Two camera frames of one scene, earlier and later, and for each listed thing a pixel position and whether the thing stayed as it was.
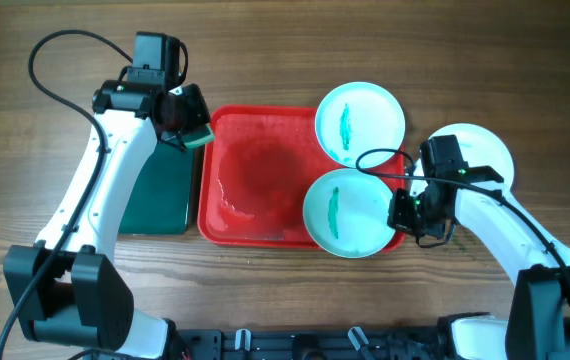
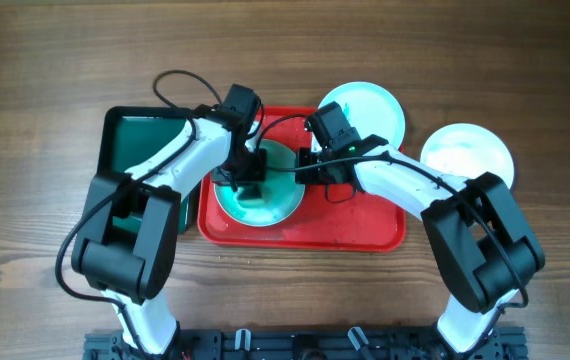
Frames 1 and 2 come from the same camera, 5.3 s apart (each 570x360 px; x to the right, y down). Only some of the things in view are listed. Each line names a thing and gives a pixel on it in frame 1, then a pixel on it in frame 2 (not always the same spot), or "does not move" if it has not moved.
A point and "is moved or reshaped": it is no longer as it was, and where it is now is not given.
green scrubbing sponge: x=208 y=138 is moved or reshaped
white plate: x=346 y=213 -> x=281 y=193
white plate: x=356 y=117 does not move
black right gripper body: x=414 y=213 -> x=313 y=167
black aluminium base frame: x=415 y=342 does not move
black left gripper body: x=189 y=110 -> x=249 y=167
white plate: x=478 y=148 does not move
